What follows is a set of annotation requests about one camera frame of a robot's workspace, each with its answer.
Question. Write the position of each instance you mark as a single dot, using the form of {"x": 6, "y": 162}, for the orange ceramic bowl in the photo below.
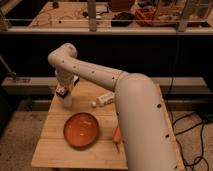
{"x": 81, "y": 130}

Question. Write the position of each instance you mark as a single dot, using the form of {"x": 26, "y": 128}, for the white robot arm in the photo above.
{"x": 144, "y": 129}

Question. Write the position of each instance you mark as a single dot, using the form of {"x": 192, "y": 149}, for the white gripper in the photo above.
{"x": 65, "y": 85}

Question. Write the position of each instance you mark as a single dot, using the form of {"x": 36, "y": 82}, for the wooden table board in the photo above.
{"x": 53, "y": 151}

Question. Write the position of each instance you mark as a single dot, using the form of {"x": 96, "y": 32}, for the red box on bench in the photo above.
{"x": 153, "y": 17}

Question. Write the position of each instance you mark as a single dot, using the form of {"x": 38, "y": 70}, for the orange toy carrot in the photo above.
{"x": 117, "y": 138}

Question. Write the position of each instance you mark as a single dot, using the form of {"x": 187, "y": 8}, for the white plastic bottle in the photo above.
{"x": 103, "y": 100}

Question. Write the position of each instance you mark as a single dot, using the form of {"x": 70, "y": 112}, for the black object on bench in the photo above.
{"x": 122, "y": 19}

